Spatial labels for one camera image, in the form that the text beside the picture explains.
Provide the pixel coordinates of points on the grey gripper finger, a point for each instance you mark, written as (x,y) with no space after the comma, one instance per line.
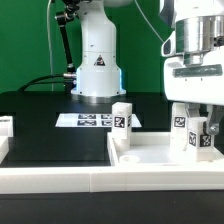
(192,110)
(215,115)

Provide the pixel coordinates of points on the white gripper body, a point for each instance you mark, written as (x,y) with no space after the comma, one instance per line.
(202,84)

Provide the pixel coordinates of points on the white square tabletop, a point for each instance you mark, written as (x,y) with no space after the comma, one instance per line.
(153,149)

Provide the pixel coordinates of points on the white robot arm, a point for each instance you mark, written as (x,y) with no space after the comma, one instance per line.
(194,55)

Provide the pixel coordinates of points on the white marker sheet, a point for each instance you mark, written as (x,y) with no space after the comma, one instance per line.
(83,120)

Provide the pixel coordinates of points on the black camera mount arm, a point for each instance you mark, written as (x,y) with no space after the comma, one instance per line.
(62,18)

